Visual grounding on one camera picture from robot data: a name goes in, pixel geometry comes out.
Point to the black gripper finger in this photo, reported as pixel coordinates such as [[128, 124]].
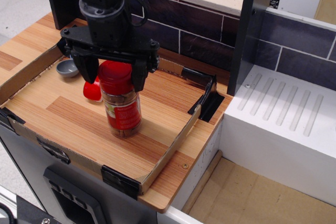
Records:
[[139, 74], [87, 66]]

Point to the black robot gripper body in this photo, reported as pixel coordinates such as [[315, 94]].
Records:
[[110, 35]]

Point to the red-lidded basil spice bottle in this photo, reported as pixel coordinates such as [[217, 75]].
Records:
[[122, 103]]

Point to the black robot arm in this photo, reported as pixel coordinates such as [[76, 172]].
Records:
[[111, 35]]

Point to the cardboard fence with black tape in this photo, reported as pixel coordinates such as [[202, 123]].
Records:
[[55, 112]]

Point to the red and white toy piece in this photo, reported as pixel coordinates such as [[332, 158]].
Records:
[[92, 91]]

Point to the black oven control panel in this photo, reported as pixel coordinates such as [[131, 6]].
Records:
[[77, 205]]

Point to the white ridged drainboard sink unit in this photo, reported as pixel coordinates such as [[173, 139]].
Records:
[[283, 128]]

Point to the blue-handled grey measuring spoon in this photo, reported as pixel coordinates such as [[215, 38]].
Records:
[[67, 68]]

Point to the dark grey vertical post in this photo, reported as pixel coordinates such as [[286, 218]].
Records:
[[247, 40]]

